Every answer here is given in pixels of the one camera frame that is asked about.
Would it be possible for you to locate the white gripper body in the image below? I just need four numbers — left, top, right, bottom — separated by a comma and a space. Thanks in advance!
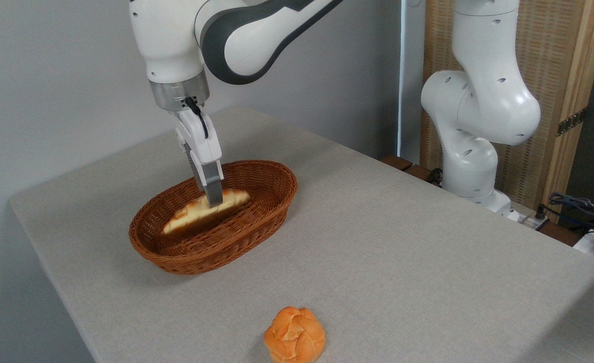
174, 108, 223, 165

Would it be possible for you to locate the round orange bread roll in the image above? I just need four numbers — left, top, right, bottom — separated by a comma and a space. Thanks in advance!
263, 306, 326, 363

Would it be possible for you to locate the grey cable bundle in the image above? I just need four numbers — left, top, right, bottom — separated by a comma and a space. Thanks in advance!
548, 192, 594, 225

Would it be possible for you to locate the brown wooden base board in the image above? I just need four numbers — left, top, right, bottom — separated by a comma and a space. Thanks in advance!
380, 155, 445, 188

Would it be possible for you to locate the long braided bread loaf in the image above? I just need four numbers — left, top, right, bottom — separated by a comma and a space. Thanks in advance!
163, 189, 252, 235

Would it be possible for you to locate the dark metal hinge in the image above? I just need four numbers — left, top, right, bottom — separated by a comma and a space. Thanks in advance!
556, 107, 588, 137

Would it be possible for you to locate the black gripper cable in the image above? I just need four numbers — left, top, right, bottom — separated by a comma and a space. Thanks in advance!
184, 96, 210, 140

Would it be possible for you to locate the grey tablecloth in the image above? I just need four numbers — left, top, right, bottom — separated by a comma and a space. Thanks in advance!
9, 106, 594, 363

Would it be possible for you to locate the brown oval wicker basket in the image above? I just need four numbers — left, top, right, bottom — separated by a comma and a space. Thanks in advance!
129, 159, 299, 276

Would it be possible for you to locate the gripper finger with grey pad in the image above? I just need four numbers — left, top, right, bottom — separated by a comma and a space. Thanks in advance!
177, 137, 203, 191
196, 157, 225, 208

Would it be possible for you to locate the wooden slatted screen panel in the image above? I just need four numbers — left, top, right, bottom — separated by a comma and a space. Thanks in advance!
423, 0, 594, 223

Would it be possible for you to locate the white vertical frame post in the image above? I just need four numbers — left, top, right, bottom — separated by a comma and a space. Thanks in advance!
398, 0, 427, 163

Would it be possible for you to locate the white power strip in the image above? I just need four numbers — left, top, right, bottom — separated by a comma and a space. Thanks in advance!
515, 212, 551, 231

